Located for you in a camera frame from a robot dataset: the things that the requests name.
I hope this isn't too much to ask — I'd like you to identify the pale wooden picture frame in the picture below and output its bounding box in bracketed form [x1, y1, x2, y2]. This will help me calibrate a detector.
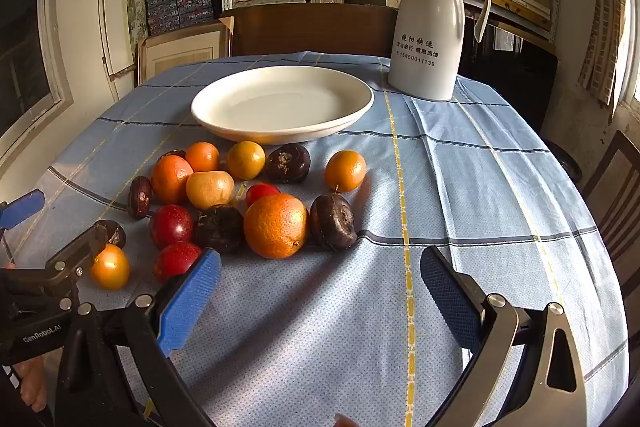
[137, 17, 235, 86]

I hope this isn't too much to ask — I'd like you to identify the white oval plate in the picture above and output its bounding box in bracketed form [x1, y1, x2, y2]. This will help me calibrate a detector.
[190, 66, 375, 146]

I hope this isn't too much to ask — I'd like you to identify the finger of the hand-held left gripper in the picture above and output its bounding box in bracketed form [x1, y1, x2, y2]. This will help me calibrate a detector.
[0, 189, 46, 230]
[45, 221, 113, 288]

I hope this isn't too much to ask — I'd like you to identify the dark slatted wooden chair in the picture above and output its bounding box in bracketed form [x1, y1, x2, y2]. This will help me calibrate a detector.
[580, 129, 640, 288]

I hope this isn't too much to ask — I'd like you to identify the blue checked tablecloth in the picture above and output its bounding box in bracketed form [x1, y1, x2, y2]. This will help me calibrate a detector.
[0, 52, 631, 427]

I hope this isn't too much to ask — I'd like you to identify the white window frame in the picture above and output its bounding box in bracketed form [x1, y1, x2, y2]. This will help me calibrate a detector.
[0, 0, 76, 168]

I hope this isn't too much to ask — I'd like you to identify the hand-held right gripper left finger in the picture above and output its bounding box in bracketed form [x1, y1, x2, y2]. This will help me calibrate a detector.
[55, 248, 222, 427]

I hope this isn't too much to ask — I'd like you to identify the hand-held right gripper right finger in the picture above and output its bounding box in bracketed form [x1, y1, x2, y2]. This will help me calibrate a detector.
[420, 246, 588, 427]

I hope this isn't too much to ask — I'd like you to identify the white wall trim strip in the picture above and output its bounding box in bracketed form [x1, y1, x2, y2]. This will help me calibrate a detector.
[97, 0, 137, 80]

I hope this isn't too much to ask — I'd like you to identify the yellow-orange tangerine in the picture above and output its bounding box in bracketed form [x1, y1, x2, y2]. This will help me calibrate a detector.
[227, 141, 266, 181]
[90, 243, 131, 291]

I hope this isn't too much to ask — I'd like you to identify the person's left hand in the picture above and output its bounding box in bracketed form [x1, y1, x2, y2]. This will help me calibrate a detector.
[14, 354, 51, 414]

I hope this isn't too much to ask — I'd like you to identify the small orange tangerine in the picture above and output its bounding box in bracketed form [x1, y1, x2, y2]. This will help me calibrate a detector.
[185, 142, 221, 173]
[325, 150, 367, 193]

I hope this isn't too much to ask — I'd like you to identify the large orange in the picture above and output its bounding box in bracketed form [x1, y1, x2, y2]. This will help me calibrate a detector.
[243, 193, 309, 260]

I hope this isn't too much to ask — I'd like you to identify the pale yellow tangerine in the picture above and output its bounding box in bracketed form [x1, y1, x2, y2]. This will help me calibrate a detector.
[186, 170, 236, 210]

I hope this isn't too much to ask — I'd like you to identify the white thermos jug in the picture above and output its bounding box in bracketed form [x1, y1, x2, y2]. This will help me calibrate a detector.
[387, 0, 493, 102]

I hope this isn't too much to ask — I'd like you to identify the bundle of wooden slats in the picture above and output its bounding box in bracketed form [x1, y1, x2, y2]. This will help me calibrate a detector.
[577, 0, 632, 108]

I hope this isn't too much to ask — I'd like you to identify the deep orange tangerine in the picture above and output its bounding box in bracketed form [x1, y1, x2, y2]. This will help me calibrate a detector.
[150, 154, 194, 206]

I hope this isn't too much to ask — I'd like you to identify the red plum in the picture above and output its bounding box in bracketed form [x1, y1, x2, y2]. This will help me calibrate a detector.
[245, 182, 282, 208]
[149, 204, 195, 251]
[153, 241, 203, 284]

